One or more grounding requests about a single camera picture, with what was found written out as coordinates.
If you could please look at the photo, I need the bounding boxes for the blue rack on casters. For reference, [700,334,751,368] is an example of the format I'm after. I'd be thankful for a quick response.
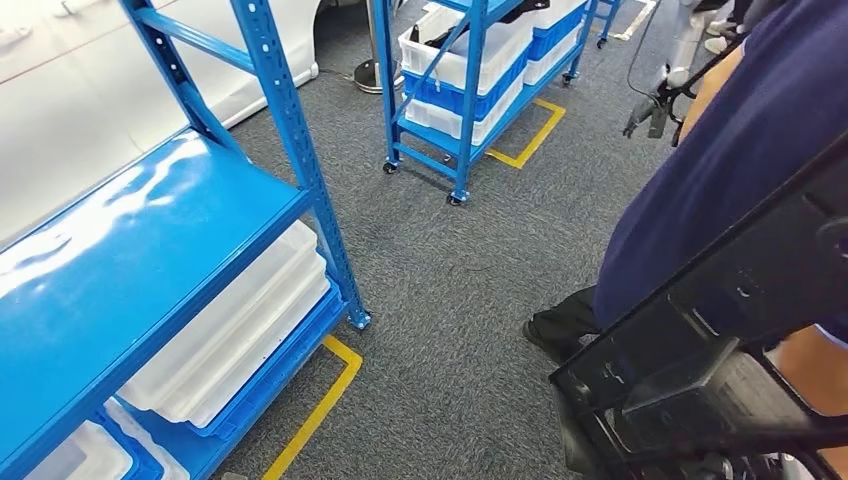
[591,0,625,51]
[370,0,601,207]

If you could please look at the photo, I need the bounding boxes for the black plastic plate bracket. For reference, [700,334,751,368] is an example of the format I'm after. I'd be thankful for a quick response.
[548,129,848,480]

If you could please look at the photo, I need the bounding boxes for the black parts in bin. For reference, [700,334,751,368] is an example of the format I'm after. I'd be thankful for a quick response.
[409,0,551,51]

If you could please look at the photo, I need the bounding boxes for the person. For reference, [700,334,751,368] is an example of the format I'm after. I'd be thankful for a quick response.
[521,0,848,478]
[702,0,753,56]

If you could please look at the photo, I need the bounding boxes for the blue plastic crate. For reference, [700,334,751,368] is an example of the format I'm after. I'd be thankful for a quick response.
[188,284,347,440]
[402,42,531,123]
[528,3,590,62]
[92,410,167,480]

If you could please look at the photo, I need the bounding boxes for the white plastic bin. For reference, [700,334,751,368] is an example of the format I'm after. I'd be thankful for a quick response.
[523,26,586,87]
[529,0,591,31]
[404,72,526,148]
[397,5,535,98]

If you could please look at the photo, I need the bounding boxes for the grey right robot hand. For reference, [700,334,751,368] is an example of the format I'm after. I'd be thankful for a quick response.
[688,452,757,480]

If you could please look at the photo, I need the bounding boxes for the white car red stripe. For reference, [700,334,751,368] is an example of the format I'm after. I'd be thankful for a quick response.
[0,0,323,250]

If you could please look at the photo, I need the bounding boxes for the blue metal shelf rack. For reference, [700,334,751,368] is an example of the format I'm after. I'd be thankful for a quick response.
[0,0,372,480]

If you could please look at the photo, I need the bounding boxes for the round base stanchion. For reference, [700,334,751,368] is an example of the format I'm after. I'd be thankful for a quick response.
[352,0,407,95]

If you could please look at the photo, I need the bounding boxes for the yellow floor tape square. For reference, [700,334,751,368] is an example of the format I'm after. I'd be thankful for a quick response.
[221,334,364,480]

